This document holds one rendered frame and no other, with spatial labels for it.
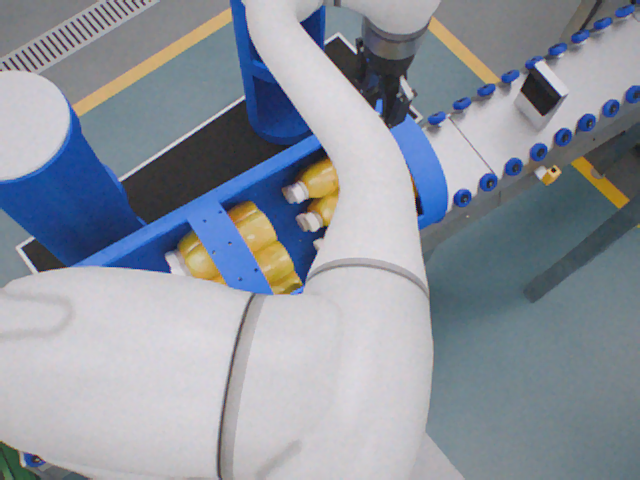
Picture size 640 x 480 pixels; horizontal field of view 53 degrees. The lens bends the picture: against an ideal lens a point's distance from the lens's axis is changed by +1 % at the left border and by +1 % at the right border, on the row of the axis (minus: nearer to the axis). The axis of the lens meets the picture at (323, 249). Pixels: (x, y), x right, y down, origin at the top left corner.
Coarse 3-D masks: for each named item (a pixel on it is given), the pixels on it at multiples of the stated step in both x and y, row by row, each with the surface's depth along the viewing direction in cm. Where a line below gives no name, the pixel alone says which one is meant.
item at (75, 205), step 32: (64, 96) 146; (64, 160) 144; (96, 160) 160; (0, 192) 142; (32, 192) 144; (64, 192) 151; (96, 192) 163; (32, 224) 161; (64, 224) 163; (96, 224) 172; (128, 224) 189; (64, 256) 184
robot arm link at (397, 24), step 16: (336, 0) 77; (352, 0) 76; (368, 0) 76; (384, 0) 75; (400, 0) 75; (416, 0) 75; (432, 0) 76; (368, 16) 79; (384, 16) 78; (400, 16) 78; (416, 16) 78; (400, 32) 81
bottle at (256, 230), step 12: (252, 216) 119; (264, 216) 119; (240, 228) 118; (252, 228) 118; (264, 228) 118; (252, 240) 118; (264, 240) 119; (192, 252) 117; (204, 252) 116; (252, 252) 119; (180, 264) 117; (192, 264) 116; (204, 264) 116; (192, 276) 118; (204, 276) 117
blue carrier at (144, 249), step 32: (416, 128) 121; (288, 160) 121; (416, 160) 120; (224, 192) 119; (256, 192) 136; (160, 224) 117; (192, 224) 114; (224, 224) 114; (288, 224) 142; (96, 256) 116; (128, 256) 129; (160, 256) 133; (224, 256) 112; (256, 288) 114
